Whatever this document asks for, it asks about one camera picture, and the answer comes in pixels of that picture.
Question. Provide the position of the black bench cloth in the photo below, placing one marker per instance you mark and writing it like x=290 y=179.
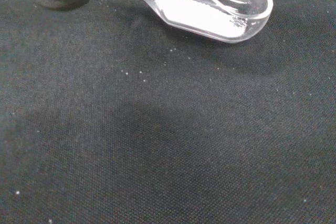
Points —
x=157 y=134

